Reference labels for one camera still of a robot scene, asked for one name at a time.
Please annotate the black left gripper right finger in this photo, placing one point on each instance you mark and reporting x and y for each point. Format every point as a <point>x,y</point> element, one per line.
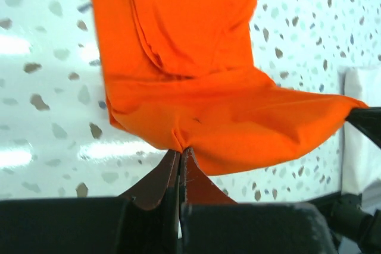
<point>211,222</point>

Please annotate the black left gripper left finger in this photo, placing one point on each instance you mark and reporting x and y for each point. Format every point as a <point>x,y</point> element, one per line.
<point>143,219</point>

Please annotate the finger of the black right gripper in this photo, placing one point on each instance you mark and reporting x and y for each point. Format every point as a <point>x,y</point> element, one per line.
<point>367,121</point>

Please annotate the orange t shirt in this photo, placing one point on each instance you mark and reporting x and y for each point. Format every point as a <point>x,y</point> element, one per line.
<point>180,74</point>

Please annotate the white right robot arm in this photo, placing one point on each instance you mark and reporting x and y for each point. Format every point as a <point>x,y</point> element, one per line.
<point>343,212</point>

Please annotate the white folded cloth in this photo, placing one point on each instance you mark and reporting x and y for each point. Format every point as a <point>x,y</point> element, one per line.
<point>361,157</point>

